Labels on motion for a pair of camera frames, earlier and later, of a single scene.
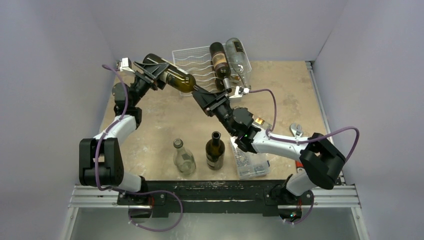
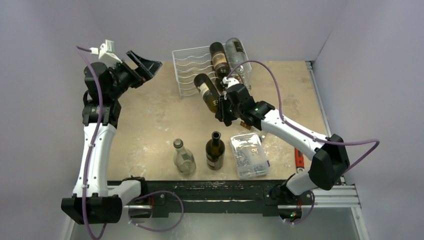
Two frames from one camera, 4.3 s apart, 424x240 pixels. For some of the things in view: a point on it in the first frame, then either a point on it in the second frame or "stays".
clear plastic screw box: x=249 y=164 stays
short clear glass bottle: x=183 y=159 stays
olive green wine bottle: x=221 y=63 stays
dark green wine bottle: x=174 y=76 → x=211 y=93
